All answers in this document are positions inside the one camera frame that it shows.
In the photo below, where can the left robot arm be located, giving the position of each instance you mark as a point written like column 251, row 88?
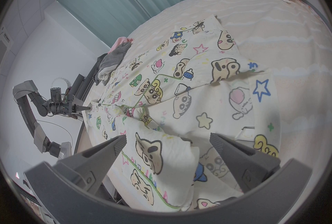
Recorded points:
column 24, row 109

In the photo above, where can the pink garment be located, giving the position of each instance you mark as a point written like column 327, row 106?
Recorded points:
column 119, row 43

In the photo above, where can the black garment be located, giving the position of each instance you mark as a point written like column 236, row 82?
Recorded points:
column 96, row 75

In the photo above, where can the grey garment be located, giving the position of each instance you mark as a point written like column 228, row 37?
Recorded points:
column 111, row 61

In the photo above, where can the white printed pyjama top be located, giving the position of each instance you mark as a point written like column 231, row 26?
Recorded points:
column 197, row 93

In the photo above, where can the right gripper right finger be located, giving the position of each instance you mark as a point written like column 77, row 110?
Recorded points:
column 241, row 163

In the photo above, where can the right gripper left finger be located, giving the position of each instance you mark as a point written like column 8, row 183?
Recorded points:
column 96, row 163

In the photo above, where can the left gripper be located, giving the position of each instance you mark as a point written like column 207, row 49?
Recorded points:
column 70, row 109

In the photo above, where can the bed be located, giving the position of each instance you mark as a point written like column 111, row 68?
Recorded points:
column 298, row 44

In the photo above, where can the black chest of drawers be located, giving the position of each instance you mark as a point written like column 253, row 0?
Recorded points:
column 80, row 83

